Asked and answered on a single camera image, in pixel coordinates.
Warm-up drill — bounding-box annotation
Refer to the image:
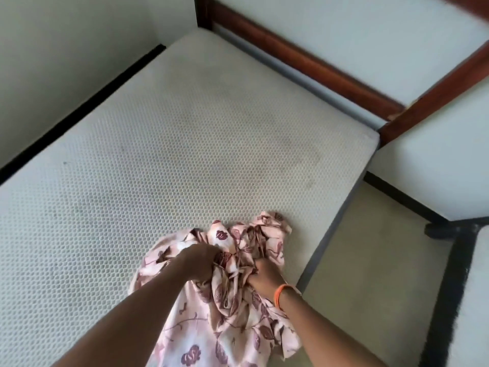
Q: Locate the person's right hand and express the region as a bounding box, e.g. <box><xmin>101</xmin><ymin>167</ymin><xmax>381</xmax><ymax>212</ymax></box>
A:
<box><xmin>246</xmin><ymin>257</ymin><xmax>288</xmax><ymax>297</ymax></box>

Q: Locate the person's left hand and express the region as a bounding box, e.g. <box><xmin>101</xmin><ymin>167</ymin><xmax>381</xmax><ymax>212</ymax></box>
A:
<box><xmin>174</xmin><ymin>243</ymin><xmax>224</xmax><ymax>283</ymax></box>

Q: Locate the peach floral sheet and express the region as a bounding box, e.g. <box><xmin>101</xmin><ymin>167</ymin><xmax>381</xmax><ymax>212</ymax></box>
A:
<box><xmin>129</xmin><ymin>211</ymin><xmax>303</xmax><ymax>367</ymax></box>

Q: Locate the black bed frame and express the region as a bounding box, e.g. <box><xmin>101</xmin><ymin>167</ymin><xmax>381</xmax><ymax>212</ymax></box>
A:
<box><xmin>296</xmin><ymin>179</ymin><xmax>368</xmax><ymax>293</ymax></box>

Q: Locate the white honeycomb mattress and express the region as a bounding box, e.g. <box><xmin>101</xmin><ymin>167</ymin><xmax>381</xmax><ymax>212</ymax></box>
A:
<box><xmin>0</xmin><ymin>30</ymin><xmax>381</xmax><ymax>367</ymax></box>

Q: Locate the brown wooden bed headboard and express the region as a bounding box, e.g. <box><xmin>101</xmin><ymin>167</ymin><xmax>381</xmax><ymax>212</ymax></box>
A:
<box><xmin>195</xmin><ymin>0</ymin><xmax>489</xmax><ymax>148</ymax></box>

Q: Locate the person's right forearm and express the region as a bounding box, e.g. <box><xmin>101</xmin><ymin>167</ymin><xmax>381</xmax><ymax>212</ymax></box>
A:
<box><xmin>277</xmin><ymin>292</ymin><xmax>385</xmax><ymax>367</ymax></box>

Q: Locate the person's left forearm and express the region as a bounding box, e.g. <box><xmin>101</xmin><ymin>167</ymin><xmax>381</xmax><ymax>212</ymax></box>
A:
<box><xmin>49</xmin><ymin>259</ymin><xmax>196</xmax><ymax>367</ymax></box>

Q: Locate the orange wrist band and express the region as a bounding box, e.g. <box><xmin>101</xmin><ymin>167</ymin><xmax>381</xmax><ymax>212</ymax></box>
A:
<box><xmin>274</xmin><ymin>283</ymin><xmax>303</xmax><ymax>307</ymax></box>

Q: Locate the black framed white furniture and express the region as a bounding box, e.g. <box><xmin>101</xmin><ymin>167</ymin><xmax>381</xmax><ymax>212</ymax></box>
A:
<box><xmin>419</xmin><ymin>217</ymin><xmax>489</xmax><ymax>367</ymax></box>

